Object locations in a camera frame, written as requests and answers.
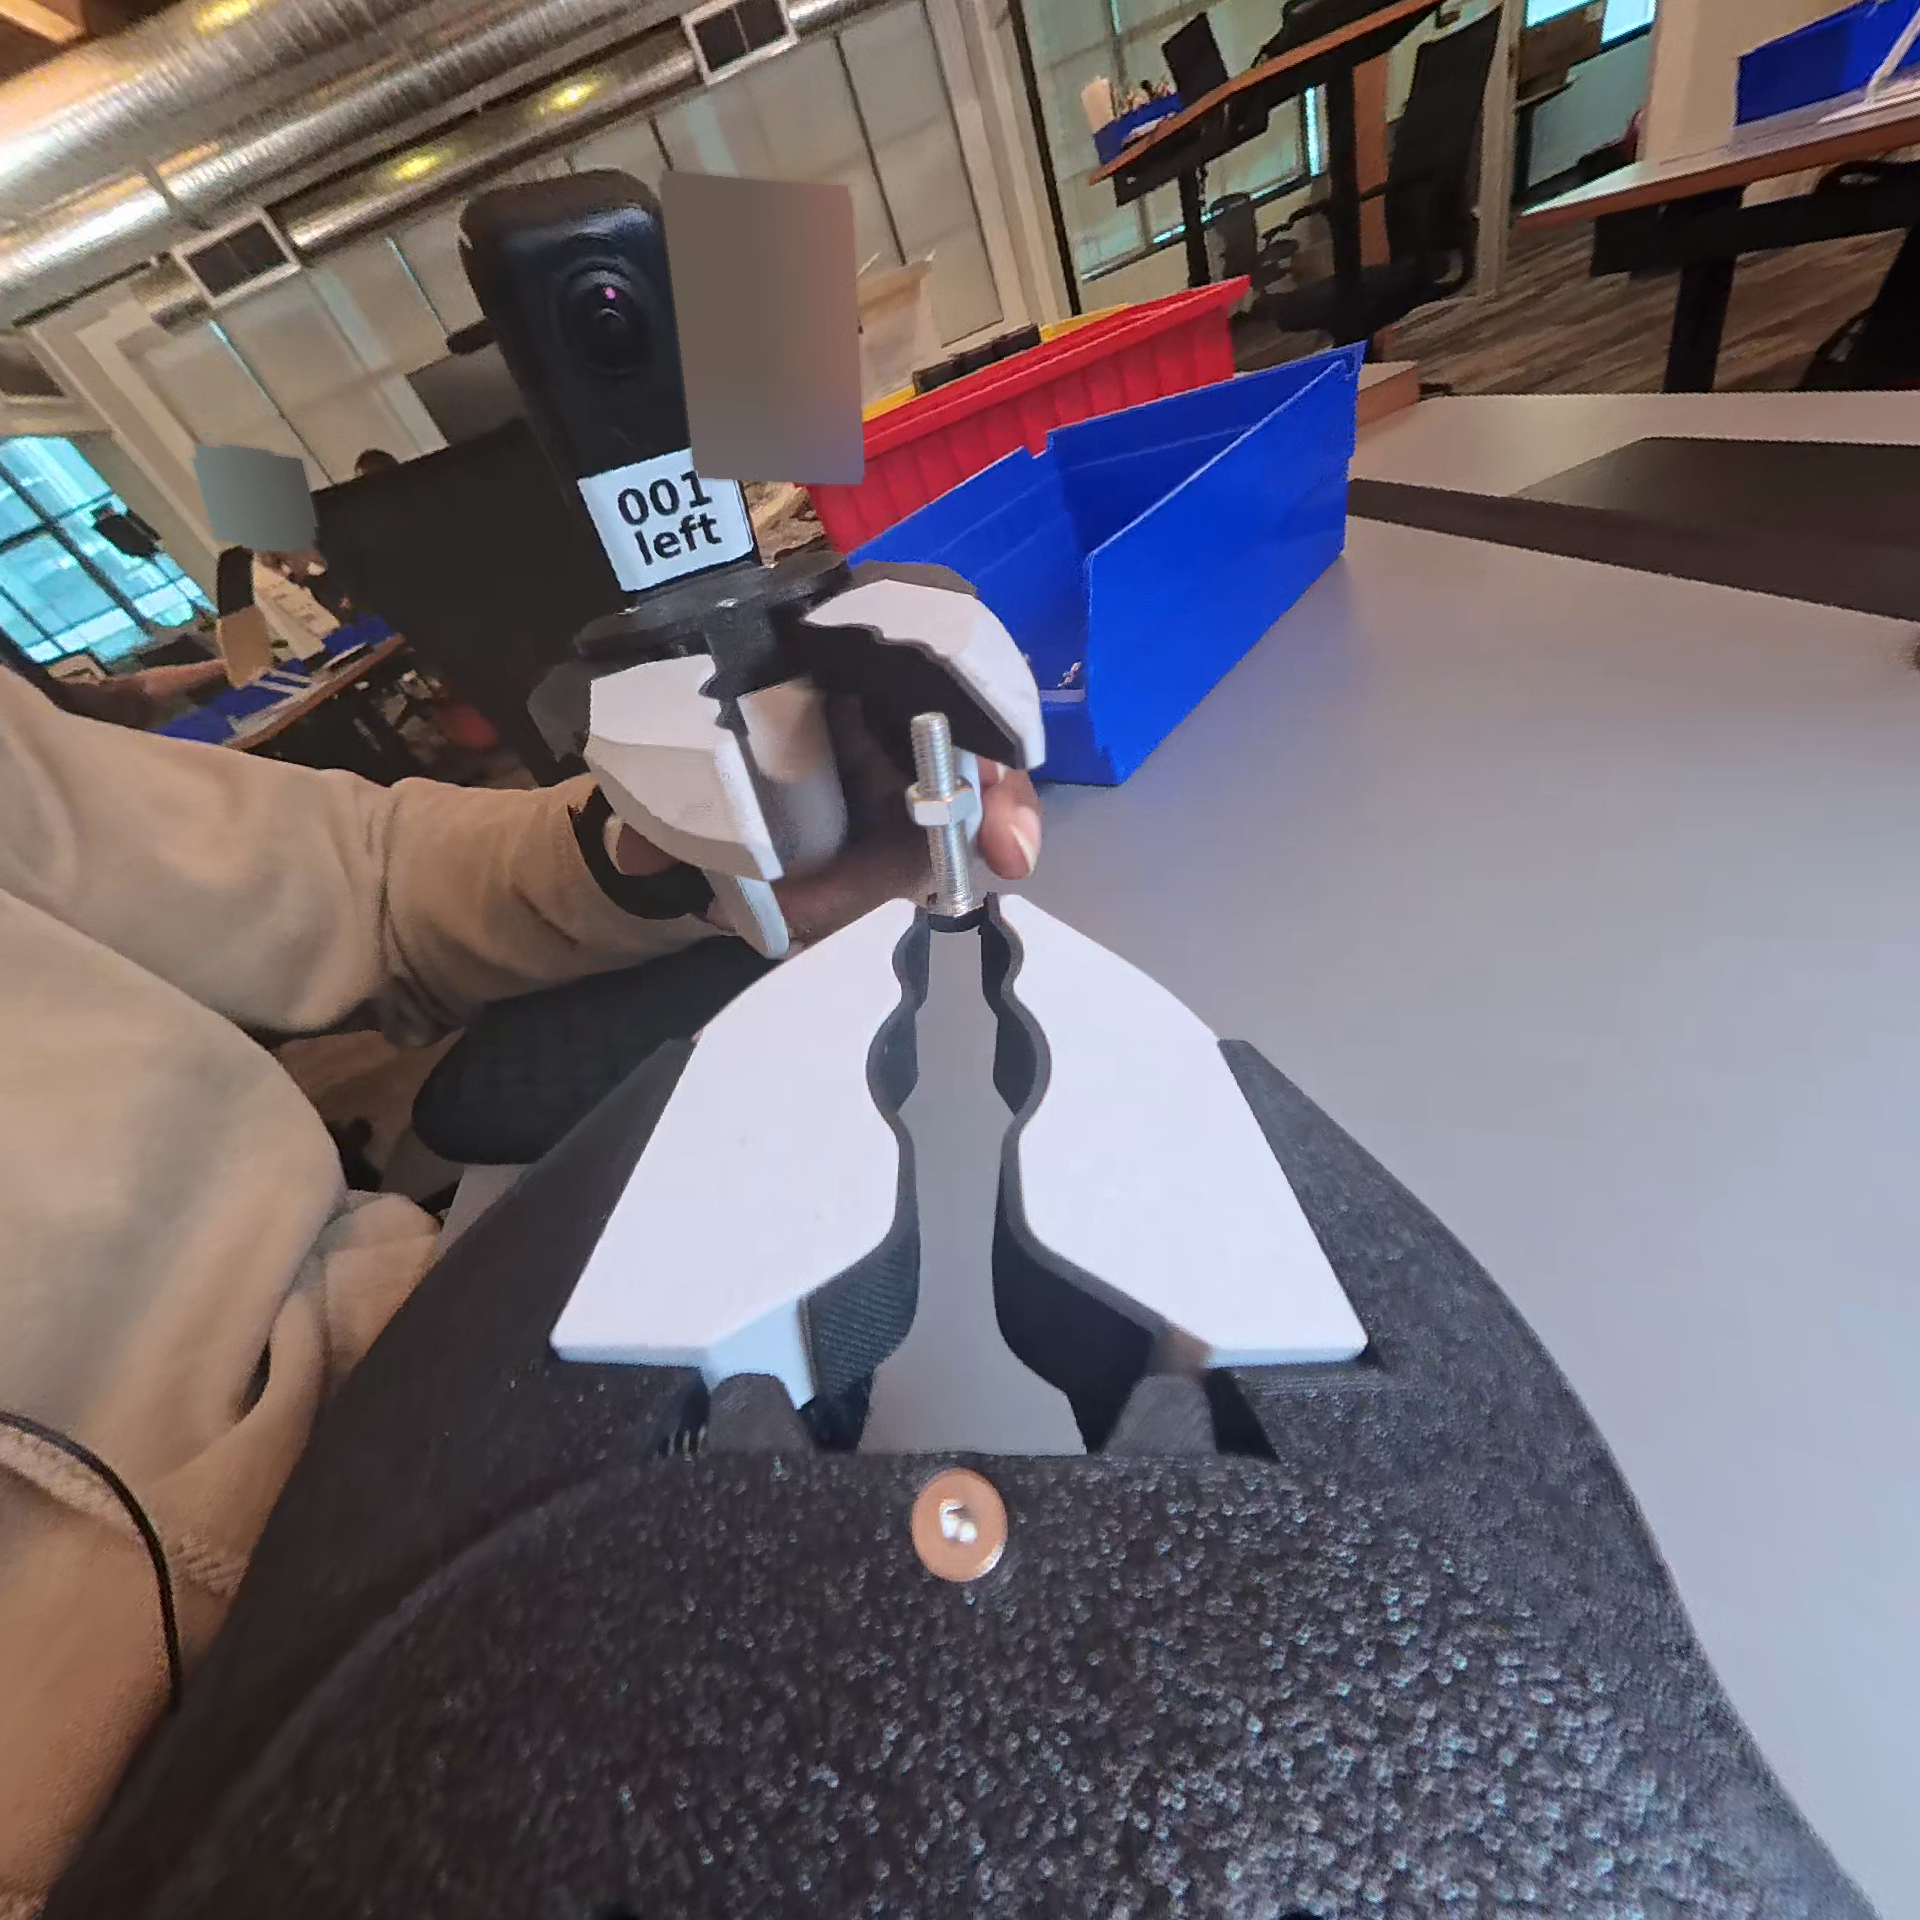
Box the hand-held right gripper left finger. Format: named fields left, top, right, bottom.
left=554, top=895, right=926, bottom=1406

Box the red plastic bin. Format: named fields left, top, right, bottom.
left=812, top=279, right=1258, bottom=557

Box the person's left forearm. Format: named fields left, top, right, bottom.
left=0, top=677, right=722, bottom=1037

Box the thin steel screw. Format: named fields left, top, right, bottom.
left=897, top=716, right=985, bottom=917

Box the blue plastic bin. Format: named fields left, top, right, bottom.
left=1736, top=0, right=1920, bottom=127
left=826, top=345, right=1360, bottom=789

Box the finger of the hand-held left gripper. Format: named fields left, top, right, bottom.
left=586, top=660, right=799, bottom=961
left=796, top=575, right=1048, bottom=777

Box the wooden standing desk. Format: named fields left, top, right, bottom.
left=1095, top=0, right=1443, bottom=288

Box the wooden office desk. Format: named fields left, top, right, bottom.
left=1515, top=105, right=1920, bottom=392

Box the yellow plastic bin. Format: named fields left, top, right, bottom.
left=865, top=336, right=1048, bottom=416

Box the person's torso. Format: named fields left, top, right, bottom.
left=0, top=991, right=454, bottom=1905

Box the black mesh office chair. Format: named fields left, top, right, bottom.
left=316, top=421, right=648, bottom=789

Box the person's left hand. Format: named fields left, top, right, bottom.
left=601, top=677, right=1043, bottom=936

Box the thin black cable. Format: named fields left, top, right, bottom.
left=0, top=1411, right=187, bottom=1711

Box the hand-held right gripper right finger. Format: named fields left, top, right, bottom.
left=995, top=891, right=1375, bottom=1396

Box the black wrist rest pad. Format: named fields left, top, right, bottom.
left=417, top=936, right=777, bottom=1165

